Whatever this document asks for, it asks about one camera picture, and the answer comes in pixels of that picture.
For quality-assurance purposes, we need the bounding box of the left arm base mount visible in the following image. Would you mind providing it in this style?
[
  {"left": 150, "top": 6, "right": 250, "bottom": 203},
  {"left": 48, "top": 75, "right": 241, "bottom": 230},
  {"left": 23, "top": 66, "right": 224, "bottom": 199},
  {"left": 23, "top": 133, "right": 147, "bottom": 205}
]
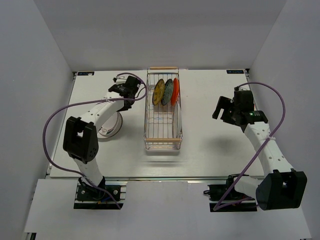
[{"left": 73, "top": 182, "right": 127, "bottom": 210}]

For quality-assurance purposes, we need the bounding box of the teal patterned plate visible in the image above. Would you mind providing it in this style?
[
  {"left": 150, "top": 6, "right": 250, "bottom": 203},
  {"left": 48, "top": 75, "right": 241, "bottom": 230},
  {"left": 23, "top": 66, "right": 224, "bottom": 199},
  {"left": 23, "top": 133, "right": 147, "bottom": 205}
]
[{"left": 161, "top": 78, "right": 174, "bottom": 106}]

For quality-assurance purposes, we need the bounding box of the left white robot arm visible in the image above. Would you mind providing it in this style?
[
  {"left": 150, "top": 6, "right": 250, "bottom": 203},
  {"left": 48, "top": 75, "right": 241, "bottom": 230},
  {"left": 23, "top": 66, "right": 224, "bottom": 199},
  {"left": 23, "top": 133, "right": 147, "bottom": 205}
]
[{"left": 62, "top": 73, "right": 144, "bottom": 200}]

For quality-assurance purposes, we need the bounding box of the orange plate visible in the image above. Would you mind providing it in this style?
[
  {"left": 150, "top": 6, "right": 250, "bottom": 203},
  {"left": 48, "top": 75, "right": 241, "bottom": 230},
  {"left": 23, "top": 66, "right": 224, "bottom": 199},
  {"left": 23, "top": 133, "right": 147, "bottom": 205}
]
[{"left": 170, "top": 77, "right": 180, "bottom": 106}]

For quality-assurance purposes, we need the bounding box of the blue table label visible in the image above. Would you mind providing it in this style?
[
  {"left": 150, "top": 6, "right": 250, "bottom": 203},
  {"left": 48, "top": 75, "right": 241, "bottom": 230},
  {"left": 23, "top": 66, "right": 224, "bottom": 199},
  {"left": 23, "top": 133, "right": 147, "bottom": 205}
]
[
  {"left": 77, "top": 71, "right": 95, "bottom": 76},
  {"left": 226, "top": 69, "right": 245, "bottom": 74}
]

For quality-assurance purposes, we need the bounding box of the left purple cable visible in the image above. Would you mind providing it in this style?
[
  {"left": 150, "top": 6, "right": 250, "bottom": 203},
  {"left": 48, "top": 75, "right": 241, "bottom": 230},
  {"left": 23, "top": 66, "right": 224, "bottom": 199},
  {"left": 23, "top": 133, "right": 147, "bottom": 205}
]
[{"left": 42, "top": 72, "right": 148, "bottom": 210}]

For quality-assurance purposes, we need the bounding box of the metal wire dish rack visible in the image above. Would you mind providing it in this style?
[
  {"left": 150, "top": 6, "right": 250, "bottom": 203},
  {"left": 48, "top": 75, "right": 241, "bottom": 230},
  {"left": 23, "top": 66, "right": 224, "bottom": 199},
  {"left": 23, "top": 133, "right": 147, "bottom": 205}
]
[{"left": 144, "top": 66, "right": 183, "bottom": 152}]

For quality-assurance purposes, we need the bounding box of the white plate teal rim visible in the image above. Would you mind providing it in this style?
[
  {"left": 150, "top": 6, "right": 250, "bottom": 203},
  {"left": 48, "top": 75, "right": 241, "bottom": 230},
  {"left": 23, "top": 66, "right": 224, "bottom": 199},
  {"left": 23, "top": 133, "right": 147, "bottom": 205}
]
[{"left": 97, "top": 112, "right": 123, "bottom": 139}]

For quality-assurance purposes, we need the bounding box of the white plate red lettering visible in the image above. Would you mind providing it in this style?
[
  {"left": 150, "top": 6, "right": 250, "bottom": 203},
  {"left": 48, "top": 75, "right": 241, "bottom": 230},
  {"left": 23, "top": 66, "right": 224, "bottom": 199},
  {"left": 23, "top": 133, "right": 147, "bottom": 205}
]
[{"left": 97, "top": 129, "right": 120, "bottom": 140}]

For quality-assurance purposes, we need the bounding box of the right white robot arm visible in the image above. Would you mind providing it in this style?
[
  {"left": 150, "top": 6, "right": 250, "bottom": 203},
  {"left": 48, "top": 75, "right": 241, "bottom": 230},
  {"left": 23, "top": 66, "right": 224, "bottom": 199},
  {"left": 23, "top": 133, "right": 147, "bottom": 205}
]
[{"left": 212, "top": 88, "right": 307, "bottom": 211}]

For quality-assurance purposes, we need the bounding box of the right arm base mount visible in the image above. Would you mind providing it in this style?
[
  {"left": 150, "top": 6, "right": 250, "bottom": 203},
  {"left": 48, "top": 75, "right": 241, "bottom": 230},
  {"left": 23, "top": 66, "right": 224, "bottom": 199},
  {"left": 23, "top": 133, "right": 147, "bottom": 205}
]
[{"left": 203, "top": 174, "right": 258, "bottom": 213}]

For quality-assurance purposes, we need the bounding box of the right blue table label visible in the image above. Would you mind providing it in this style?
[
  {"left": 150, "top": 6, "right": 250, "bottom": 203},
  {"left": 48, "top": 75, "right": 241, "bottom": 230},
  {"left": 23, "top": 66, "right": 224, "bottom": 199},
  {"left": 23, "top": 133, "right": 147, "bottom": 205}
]
[{"left": 226, "top": 69, "right": 245, "bottom": 74}]

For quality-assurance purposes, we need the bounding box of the left blue table label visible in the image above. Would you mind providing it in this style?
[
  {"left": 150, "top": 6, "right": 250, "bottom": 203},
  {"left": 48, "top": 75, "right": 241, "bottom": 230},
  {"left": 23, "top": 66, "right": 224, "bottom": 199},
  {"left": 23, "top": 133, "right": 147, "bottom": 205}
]
[{"left": 77, "top": 71, "right": 95, "bottom": 76}]

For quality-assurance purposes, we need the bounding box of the yellow patterned plate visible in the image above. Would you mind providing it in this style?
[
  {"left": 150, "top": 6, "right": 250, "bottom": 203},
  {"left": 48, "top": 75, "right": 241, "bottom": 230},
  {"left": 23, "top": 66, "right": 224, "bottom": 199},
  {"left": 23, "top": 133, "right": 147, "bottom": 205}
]
[{"left": 152, "top": 78, "right": 165, "bottom": 106}]

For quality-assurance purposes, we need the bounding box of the plain white plate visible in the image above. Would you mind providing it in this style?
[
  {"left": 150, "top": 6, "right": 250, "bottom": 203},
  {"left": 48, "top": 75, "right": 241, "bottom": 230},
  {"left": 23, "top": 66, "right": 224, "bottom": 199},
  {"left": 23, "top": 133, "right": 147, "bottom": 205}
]
[{"left": 172, "top": 102, "right": 182, "bottom": 138}]

